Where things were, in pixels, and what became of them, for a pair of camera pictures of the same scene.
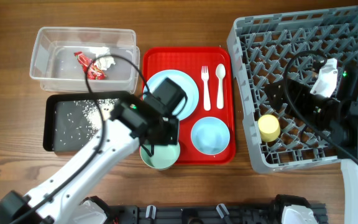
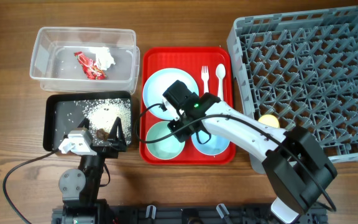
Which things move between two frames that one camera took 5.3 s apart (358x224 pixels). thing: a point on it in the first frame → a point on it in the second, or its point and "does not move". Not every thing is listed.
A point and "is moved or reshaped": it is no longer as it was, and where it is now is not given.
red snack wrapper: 94,72 does not move
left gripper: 172,135 → 111,152
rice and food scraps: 76,122 does not move
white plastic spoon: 220,72 does not move
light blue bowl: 210,135 does not move
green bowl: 165,157 is moved or reshaped
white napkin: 103,62 does not move
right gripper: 274,89 → 181,135
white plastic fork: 205,76 does not move
